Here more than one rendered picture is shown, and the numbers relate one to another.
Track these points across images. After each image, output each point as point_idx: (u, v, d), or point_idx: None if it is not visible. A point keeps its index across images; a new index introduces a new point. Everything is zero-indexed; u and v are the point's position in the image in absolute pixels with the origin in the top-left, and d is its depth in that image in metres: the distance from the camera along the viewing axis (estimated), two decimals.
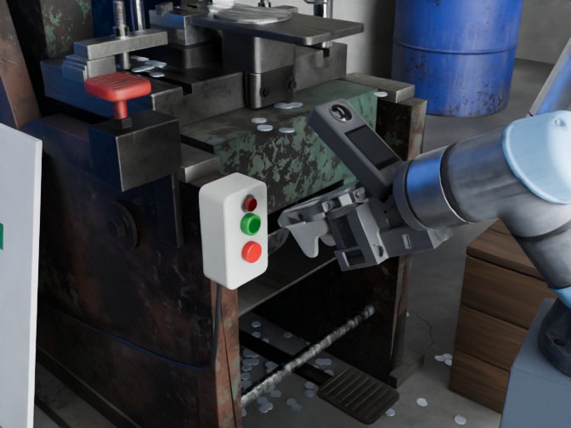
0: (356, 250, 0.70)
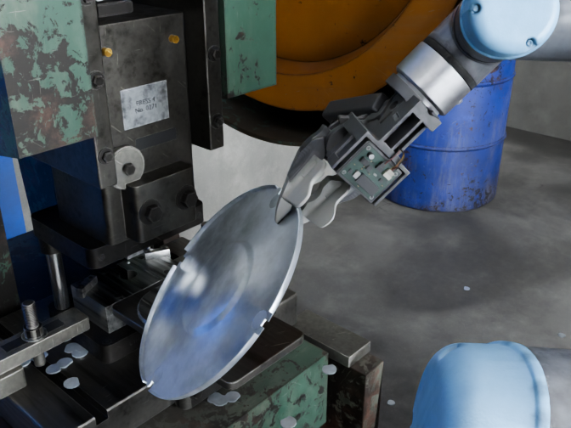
0: (348, 151, 0.71)
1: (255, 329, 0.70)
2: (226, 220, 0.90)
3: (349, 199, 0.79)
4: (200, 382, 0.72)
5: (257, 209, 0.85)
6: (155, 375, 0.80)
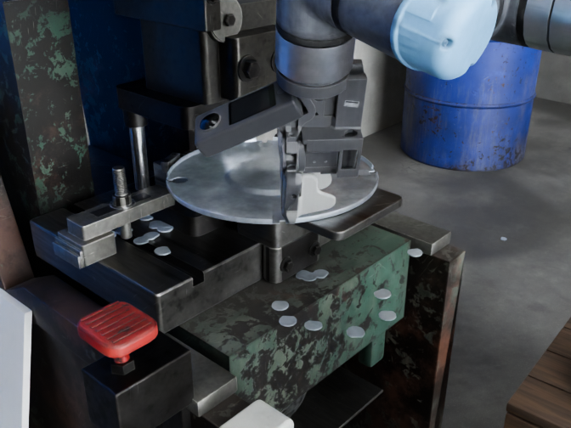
0: (342, 155, 0.70)
1: (367, 175, 0.93)
2: (205, 158, 0.98)
3: None
4: (353, 200, 0.85)
5: (248, 149, 1.02)
6: (277, 217, 0.81)
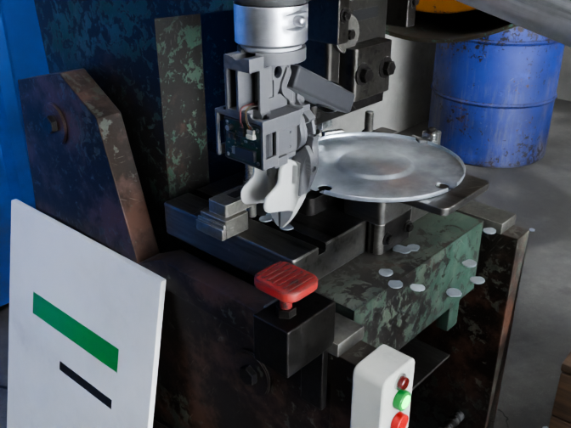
0: None
1: None
2: (394, 194, 0.99)
3: (310, 175, 0.73)
4: (360, 137, 1.22)
5: (347, 188, 1.01)
6: (419, 144, 1.18)
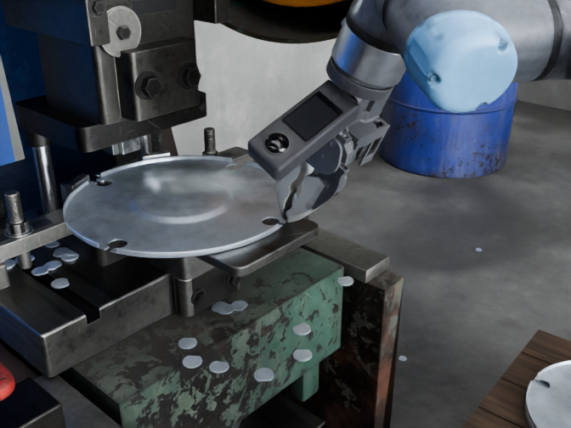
0: (364, 144, 0.75)
1: None
2: (270, 185, 0.89)
3: None
4: (74, 216, 0.81)
5: (268, 209, 0.83)
6: None
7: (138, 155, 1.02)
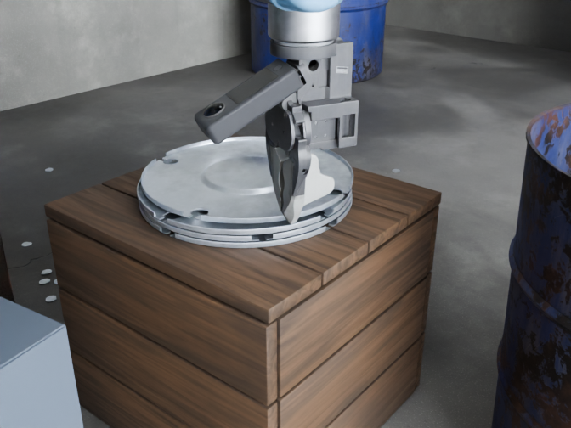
0: (340, 126, 0.74)
1: None
2: None
3: None
4: (221, 144, 1.04)
5: (226, 210, 0.83)
6: None
7: None
